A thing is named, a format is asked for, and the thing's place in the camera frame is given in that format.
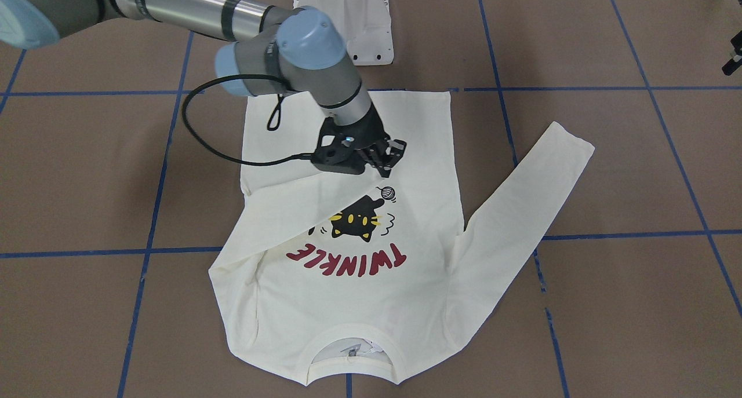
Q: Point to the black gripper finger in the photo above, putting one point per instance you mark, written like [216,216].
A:
[394,147]
[384,161]

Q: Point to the black device at edge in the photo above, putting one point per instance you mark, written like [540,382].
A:
[734,61]

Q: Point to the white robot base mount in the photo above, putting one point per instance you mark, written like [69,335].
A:
[365,25]

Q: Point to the cream long-sleeve printed shirt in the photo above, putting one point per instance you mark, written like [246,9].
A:
[330,273]

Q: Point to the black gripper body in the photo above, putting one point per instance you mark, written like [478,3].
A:
[371,133]

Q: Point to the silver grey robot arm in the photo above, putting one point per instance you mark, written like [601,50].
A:
[269,50]

